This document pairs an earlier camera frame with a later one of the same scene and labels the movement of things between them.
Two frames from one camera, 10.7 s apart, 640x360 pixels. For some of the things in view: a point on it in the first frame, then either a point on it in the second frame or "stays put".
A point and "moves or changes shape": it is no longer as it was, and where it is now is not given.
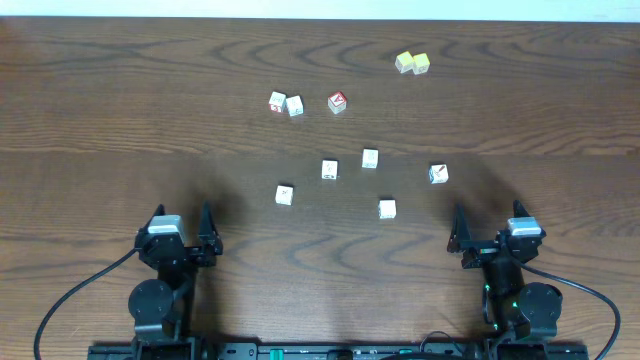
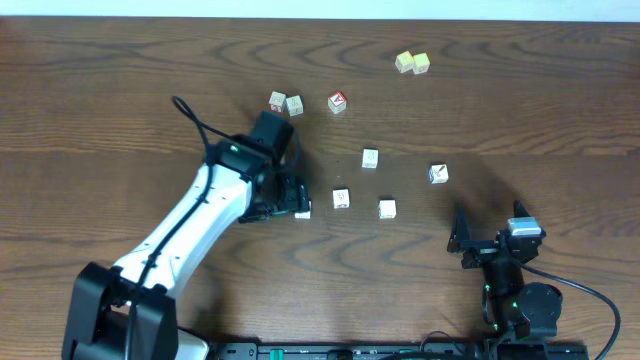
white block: x=295 y=105 stays put
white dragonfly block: x=284 y=195 moves or changes shape
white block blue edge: x=438 y=173 stays put
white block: x=370 y=158 stays put
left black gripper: x=187 y=251 to x=293 y=195
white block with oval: x=329 y=169 to x=342 y=198
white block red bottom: x=278 y=102 stays put
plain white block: x=387 y=208 stays put
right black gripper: x=461 y=241 stays put
